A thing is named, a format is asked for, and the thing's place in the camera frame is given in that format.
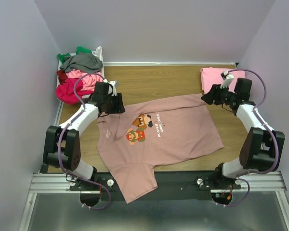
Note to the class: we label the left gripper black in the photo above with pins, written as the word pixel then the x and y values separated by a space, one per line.
pixel 118 103

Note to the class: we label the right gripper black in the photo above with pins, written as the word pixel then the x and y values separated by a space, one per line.
pixel 213 94

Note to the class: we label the dusty pink printed t-shirt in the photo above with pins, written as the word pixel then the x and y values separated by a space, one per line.
pixel 154 133

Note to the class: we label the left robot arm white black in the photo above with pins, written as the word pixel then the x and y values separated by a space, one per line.
pixel 62 142

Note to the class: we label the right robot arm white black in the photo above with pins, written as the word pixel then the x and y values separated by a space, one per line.
pixel 262 148

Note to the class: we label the folded light pink t-shirt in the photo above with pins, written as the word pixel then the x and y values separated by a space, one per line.
pixel 211 75

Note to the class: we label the pink t-shirt in basket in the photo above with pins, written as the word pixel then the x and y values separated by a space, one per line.
pixel 89 81

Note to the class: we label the magenta t-shirt in basket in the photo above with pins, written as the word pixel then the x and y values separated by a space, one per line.
pixel 65 91

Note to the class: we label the grey t-shirt in basket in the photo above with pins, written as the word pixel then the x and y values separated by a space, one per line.
pixel 85 62

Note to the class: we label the white laundry basket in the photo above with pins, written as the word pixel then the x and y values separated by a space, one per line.
pixel 98 53

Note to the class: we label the dark red t-shirt in basket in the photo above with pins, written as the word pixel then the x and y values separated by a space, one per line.
pixel 62 77

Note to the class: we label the green t-shirt in basket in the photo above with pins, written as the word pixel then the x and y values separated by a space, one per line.
pixel 63 57

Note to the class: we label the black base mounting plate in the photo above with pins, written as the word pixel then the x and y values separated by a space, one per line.
pixel 180 185

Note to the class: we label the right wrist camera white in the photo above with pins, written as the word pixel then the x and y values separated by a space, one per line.
pixel 227 79

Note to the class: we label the aluminium frame rail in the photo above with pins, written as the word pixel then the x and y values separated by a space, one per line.
pixel 52 206

